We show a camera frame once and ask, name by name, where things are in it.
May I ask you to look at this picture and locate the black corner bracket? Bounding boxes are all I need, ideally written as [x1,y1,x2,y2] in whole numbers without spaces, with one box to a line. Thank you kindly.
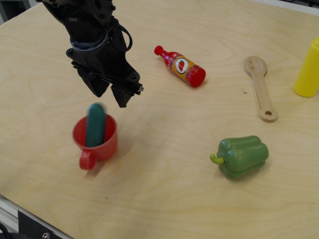
[18,210,72,239]

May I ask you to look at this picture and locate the aluminium table frame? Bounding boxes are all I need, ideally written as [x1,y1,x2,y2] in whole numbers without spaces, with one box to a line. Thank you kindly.
[0,194,75,239]

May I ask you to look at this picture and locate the yellow plastic bottle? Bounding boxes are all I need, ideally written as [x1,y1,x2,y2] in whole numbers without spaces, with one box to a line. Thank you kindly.
[293,37,319,97]

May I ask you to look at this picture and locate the red plastic cup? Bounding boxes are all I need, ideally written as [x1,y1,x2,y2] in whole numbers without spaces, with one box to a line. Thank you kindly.
[72,115,118,170]

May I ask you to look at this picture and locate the dark green toy cucumber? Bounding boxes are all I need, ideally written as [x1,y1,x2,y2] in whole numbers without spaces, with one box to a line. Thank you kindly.
[85,103,106,147]

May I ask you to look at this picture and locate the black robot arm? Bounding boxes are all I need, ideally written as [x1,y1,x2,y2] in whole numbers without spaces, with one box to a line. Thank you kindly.
[42,0,143,108]

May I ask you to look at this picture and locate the wooden spoon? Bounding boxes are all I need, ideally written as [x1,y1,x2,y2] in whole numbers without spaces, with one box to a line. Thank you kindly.
[243,56,278,122]

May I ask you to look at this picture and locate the red toy ketchup bottle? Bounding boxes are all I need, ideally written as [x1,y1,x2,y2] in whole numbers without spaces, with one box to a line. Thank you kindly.
[154,46,206,88]

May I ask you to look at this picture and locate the green toy bell pepper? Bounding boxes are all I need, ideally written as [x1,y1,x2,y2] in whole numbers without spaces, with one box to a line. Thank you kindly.
[209,135,269,179]

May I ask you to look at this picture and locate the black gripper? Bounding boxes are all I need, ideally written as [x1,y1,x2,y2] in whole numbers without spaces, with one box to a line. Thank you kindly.
[66,28,144,108]

